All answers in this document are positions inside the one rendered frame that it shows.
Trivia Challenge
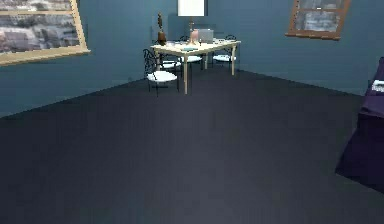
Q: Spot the cream wooden table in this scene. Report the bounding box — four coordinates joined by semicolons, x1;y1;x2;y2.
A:
150;38;242;95

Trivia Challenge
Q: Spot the grey laptop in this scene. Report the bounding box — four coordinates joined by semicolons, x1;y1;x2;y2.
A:
197;28;215;44

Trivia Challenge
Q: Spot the brown statuette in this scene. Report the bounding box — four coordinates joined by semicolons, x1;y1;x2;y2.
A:
156;12;168;47

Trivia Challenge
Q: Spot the white shade table lamp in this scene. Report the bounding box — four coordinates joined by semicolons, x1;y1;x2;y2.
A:
176;0;206;46

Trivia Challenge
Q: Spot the brown wood framed window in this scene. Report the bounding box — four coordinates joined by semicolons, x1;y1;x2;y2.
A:
285;0;352;41

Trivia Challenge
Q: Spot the pale wood framed window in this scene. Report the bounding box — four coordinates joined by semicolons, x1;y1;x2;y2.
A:
0;0;92;67

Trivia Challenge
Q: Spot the dark purple bed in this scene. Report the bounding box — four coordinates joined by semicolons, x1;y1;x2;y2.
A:
334;56;384;195

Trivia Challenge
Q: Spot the white pillow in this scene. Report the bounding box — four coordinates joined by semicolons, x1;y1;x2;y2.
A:
371;79;384;93

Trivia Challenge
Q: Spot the black wire chair white seat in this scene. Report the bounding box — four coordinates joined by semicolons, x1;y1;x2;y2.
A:
211;34;238;70
179;35;205;72
153;53;183;80
142;48;181;98

